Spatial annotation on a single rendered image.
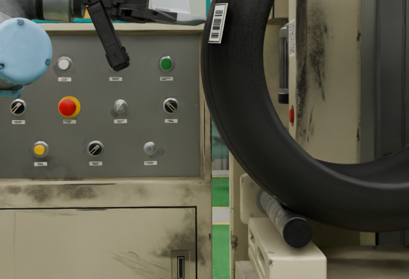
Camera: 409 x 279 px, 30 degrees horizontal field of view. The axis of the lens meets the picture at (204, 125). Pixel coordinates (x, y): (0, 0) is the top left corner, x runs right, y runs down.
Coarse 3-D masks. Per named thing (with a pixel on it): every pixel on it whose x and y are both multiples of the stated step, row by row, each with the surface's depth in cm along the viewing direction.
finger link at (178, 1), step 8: (152, 0) 121; (160, 0) 121; (168, 0) 121; (176, 0) 122; (184, 0) 122; (152, 8) 121; (160, 8) 121; (168, 8) 122; (176, 8) 122; (184, 8) 122; (184, 16) 121; (192, 16) 122; (200, 16) 123; (192, 24) 123
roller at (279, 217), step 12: (264, 192) 147; (264, 204) 141; (276, 204) 131; (276, 216) 125; (288, 216) 118; (300, 216) 118; (288, 228) 115; (300, 228) 115; (288, 240) 115; (300, 240) 115
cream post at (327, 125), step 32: (288, 0) 162; (320, 0) 150; (352, 0) 151; (288, 32) 162; (320, 32) 151; (352, 32) 151; (320, 64) 151; (352, 64) 151; (320, 96) 151; (352, 96) 152; (320, 128) 152; (352, 128) 152; (352, 160) 152; (320, 224) 153
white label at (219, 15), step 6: (216, 6) 115; (222, 6) 113; (216, 12) 115; (222, 12) 113; (216, 18) 115; (222, 18) 113; (216, 24) 114; (222, 24) 113; (216, 30) 114; (222, 30) 113; (210, 36) 116; (216, 36) 114; (210, 42) 116; (216, 42) 114
